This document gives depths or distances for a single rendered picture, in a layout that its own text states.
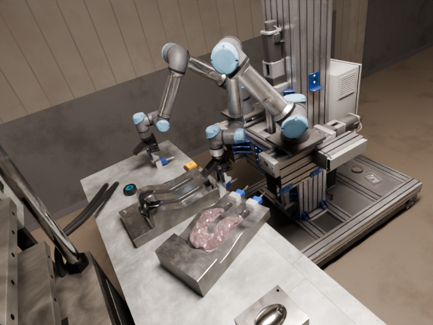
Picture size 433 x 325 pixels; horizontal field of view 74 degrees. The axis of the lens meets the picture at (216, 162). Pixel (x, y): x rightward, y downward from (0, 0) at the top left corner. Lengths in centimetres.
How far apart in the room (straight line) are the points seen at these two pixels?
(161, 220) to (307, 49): 114
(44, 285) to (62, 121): 197
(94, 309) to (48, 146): 196
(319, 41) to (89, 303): 165
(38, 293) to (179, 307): 50
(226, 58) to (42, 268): 108
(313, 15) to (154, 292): 147
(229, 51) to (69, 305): 126
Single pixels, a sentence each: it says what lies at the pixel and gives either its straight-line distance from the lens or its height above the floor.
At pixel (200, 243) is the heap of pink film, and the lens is 127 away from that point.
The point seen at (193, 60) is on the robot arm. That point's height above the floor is 141.
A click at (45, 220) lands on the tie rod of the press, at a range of 141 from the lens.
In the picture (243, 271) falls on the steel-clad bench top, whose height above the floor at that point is 80.
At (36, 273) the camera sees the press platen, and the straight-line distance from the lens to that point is 134.
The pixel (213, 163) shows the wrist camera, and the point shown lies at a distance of 150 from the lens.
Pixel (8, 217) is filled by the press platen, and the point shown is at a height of 129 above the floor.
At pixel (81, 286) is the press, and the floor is 78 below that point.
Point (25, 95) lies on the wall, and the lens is 295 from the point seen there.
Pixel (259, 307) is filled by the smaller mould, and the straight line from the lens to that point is 111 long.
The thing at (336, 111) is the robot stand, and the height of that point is 100.
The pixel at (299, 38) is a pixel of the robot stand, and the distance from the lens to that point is 160.
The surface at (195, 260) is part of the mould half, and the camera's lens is 121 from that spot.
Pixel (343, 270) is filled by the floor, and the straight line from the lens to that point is 226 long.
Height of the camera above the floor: 185
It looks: 34 degrees down
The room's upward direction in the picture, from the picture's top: 13 degrees counter-clockwise
